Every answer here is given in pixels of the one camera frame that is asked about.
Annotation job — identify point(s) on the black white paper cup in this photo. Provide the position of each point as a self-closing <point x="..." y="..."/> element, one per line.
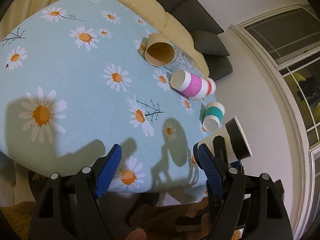
<point x="237" y="145"/>

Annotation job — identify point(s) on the brown paper cup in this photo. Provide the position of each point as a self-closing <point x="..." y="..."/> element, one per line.
<point x="159" y="51"/>

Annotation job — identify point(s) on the red sleeve paper cup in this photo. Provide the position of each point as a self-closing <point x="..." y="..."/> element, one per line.
<point x="211" y="86"/>

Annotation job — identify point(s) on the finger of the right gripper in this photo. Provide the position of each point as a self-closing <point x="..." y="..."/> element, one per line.
<point x="219" y="147"/>

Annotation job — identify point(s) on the dark grey sofa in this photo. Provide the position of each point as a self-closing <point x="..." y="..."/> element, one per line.
<point x="192" y="15"/>

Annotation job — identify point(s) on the right dark throw pillow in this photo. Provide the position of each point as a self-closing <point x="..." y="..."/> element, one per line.
<point x="208" y="43"/>

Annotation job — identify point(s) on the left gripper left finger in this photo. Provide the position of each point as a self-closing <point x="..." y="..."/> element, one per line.
<point x="67" y="207"/>

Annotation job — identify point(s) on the hanging dark clothes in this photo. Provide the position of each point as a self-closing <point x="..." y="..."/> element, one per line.
<point x="309" y="91"/>

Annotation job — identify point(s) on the pink sleeve paper cup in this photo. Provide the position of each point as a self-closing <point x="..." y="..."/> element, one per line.
<point x="188" y="84"/>

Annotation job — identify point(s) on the teal sleeve paper cup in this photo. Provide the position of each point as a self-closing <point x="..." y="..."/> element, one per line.
<point x="213" y="116"/>

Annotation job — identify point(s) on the left hand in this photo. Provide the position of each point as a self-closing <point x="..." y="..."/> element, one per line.
<point x="138" y="234"/>

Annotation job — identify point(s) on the white framed window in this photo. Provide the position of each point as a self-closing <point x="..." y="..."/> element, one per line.
<point x="286" y="43"/>

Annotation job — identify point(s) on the clear glass jar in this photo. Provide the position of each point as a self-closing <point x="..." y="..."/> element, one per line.
<point x="181" y="60"/>

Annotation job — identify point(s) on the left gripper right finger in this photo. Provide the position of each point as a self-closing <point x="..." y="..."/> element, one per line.
<point x="238" y="201"/>

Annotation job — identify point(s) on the cream fleece sofa cover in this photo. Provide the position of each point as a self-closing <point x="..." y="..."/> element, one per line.
<point x="153" y="13"/>

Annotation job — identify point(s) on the daisy print blue tablecloth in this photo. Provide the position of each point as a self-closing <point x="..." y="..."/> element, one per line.
<point x="73" y="84"/>

